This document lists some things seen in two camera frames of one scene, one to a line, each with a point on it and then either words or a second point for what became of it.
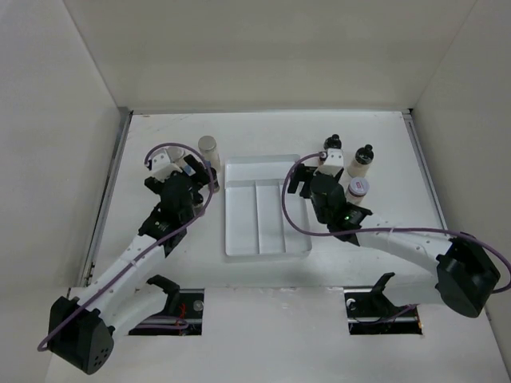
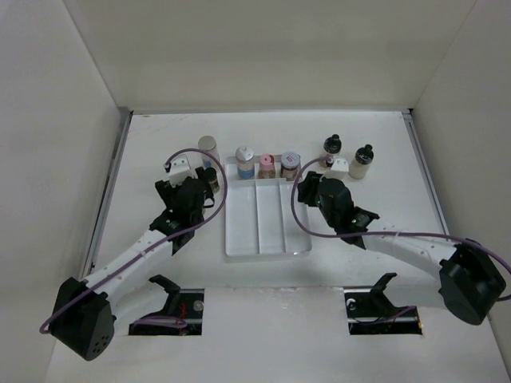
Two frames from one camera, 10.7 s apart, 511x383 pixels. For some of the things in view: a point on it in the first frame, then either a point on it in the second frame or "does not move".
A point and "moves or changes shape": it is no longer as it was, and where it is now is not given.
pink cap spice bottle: x=357 y=190 -> x=267 y=169
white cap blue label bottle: x=177 y=155 moves or changes shape
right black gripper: x=302 y=174 does not move
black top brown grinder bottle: x=333 y=142 does not move
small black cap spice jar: x=215 y=182 does not move
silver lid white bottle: x=207 y=145 does not move
